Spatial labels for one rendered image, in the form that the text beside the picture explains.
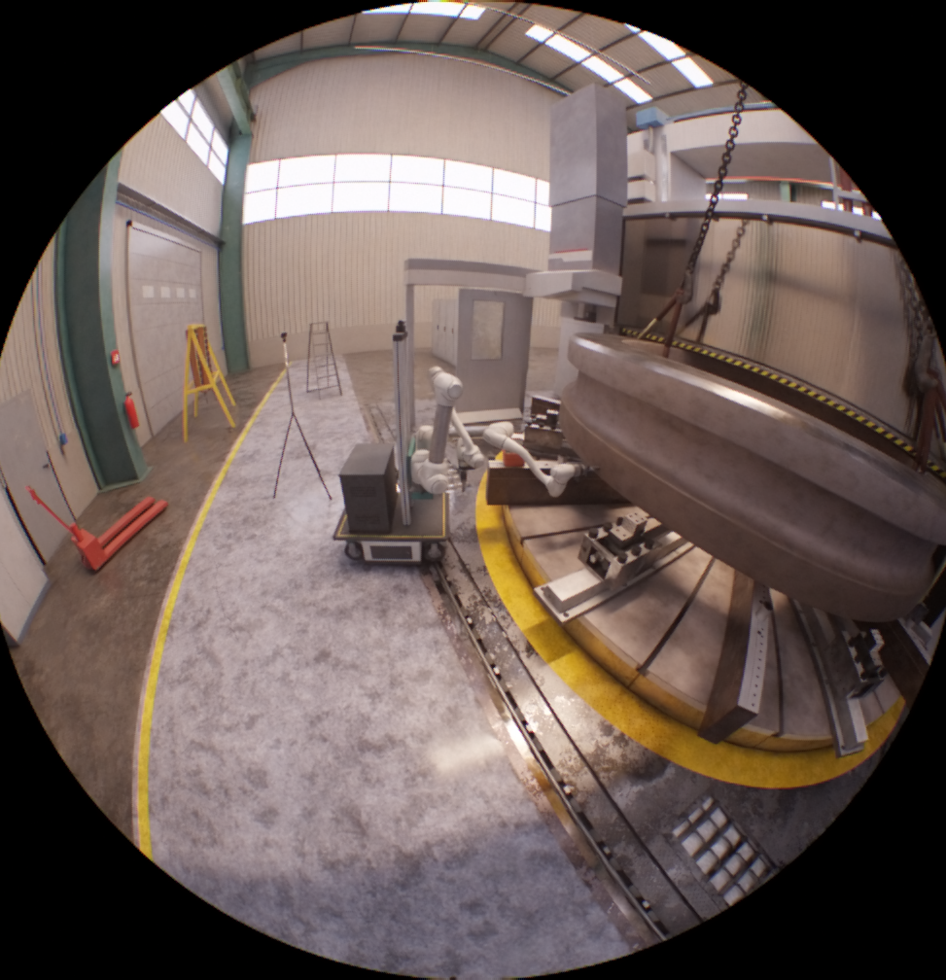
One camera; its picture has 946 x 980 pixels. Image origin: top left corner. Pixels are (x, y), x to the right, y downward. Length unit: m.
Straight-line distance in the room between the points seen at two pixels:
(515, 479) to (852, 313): 4.58
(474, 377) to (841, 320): 5.59
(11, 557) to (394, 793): 4.55
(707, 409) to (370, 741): 2.57
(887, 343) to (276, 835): 6.49
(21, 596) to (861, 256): 9.97
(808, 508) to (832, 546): 0.31
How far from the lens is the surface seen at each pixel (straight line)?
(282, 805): 2.16
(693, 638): 2.44
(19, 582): 5.05
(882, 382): 4.95
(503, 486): 2.91
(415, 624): 2.44
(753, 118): 8.34
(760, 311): 5.33
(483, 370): 5.82
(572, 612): 2.15
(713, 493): 2.16
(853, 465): 2.03
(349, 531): 2.74
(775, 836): 2.75
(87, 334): 6.74
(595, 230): 5.40
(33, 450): 6.13
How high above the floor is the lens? 1.96
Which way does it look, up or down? 31 degrees down
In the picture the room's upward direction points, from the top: 3 degrees clockwise
